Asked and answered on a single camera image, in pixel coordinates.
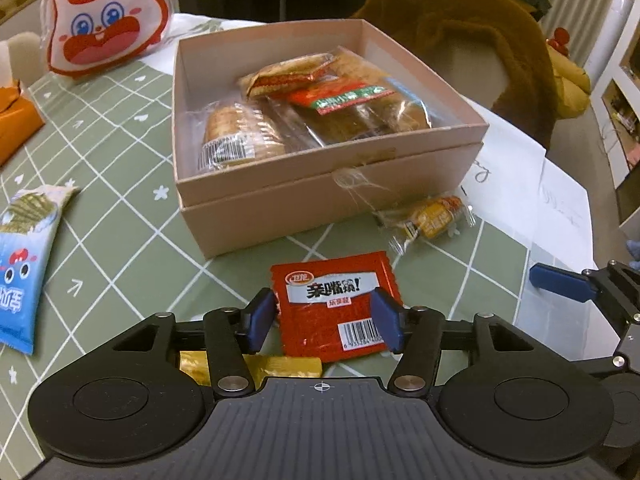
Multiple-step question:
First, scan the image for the yellow plush toy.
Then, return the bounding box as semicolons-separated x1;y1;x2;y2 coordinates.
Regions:
547;27;592;120

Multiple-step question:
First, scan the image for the orange tissue box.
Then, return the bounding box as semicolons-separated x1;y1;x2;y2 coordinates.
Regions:
0;80;45;166

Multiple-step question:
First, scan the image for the white leaf print cloth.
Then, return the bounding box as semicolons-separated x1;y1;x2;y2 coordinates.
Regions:
142;12;266;78

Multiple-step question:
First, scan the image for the pink cardboard box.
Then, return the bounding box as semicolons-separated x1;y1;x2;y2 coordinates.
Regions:
171;17;490;261

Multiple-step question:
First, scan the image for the red print rice cracker packet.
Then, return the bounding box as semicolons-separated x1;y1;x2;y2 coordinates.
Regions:
239;51;341;99

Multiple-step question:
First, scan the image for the small yellow candy packet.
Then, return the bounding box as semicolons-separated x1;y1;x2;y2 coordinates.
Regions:
372;195;477;256

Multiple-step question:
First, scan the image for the breadstick packet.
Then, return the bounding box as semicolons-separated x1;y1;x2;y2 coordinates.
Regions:
295;95;432;146

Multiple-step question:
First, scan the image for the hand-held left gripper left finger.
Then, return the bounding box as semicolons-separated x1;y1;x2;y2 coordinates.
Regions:
114;287;278;395

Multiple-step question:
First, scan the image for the white shelf unit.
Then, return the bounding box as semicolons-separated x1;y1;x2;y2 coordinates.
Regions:
590;22;640;233

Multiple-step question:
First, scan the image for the red snack packet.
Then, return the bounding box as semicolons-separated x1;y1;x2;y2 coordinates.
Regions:
270;250;405;365

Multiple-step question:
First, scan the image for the white red rabbit bag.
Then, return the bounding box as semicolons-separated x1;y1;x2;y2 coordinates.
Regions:
41;0;173;78

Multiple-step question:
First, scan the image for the cream chair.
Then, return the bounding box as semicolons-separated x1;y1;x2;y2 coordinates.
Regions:
0;32;48;86

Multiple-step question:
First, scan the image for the golden yellow snack packet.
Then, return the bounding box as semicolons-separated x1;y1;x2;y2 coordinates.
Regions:
179;350;322;387

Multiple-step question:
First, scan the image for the grey curtain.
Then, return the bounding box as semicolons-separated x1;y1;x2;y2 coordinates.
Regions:
540;0;618;61

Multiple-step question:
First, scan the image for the plain rice cracker packet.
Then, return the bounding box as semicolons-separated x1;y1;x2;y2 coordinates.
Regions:
199;101;287;173

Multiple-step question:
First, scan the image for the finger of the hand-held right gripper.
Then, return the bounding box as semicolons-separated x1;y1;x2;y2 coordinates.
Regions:
575;320;640;377
529;261;640;326

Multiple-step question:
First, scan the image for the blue seaweed snack packet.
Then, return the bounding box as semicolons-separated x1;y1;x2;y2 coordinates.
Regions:
0;185;81;356

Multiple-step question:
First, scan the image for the clear packet red green print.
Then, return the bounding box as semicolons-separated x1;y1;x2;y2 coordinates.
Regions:
287;79;395;117

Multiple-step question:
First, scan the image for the white paper sheet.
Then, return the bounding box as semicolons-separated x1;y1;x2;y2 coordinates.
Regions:
460;102;598;361

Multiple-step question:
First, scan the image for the green grid tablecloth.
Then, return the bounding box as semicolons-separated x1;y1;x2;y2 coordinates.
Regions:
0;12;596;386

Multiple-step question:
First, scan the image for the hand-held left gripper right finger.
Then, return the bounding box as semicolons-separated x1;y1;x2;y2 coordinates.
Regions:
370;287;535;395

